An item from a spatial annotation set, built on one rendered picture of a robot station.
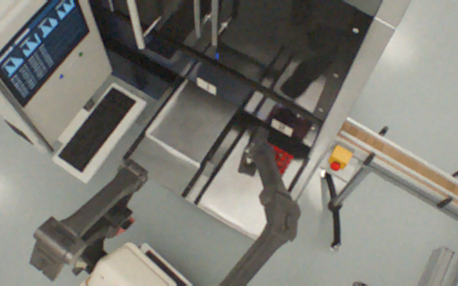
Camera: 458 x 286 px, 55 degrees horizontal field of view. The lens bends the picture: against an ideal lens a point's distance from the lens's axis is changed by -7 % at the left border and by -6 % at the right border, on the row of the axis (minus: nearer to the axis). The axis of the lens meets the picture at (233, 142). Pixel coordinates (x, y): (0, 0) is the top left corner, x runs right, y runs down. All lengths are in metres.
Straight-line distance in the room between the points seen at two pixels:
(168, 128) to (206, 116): 0.17
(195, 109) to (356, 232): 1.31
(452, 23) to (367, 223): 1.74
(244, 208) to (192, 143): 0.34
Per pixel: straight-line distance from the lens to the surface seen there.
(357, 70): 1.32
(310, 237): 2.76
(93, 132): 2.06
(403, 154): 1.99
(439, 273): 2.36
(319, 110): 1.59
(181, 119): 1.97
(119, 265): 1.32
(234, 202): 1.84
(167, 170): 1.89
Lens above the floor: 2.65
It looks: 67 degrees down
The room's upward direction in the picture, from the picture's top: 5 degrees clockwise
